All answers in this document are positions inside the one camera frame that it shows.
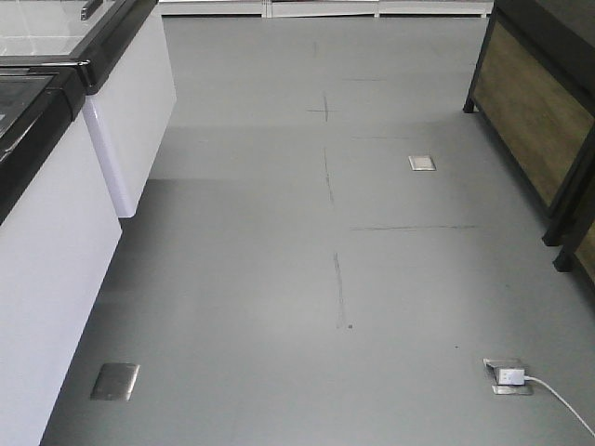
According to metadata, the steel floor socket plate far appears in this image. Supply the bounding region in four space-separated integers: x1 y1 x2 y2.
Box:
408 155 436 172

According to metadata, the steel floor socket plate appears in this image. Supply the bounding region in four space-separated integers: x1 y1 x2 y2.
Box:
90 362 140 401
408 155 436 172

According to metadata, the far white chest freezer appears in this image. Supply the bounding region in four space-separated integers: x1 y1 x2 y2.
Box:
1 1 177 218

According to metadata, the white chest freezer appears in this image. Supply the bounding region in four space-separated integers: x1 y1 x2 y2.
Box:
1 1 177 218
1 69 122 445

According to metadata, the near white chest freezer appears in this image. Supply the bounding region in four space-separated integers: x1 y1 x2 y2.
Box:
1 69 122 445

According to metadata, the steel floor socket plate left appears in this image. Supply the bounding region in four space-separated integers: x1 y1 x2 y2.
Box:
90 362 140 401

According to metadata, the open floor socket with plug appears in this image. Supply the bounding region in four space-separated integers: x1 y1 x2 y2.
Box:
483 358 533 396

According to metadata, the black wooden produce stand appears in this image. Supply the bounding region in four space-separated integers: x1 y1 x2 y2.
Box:
463 1 594 276

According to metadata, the white power cable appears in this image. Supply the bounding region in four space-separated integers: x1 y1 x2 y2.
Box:
524 374 595 440

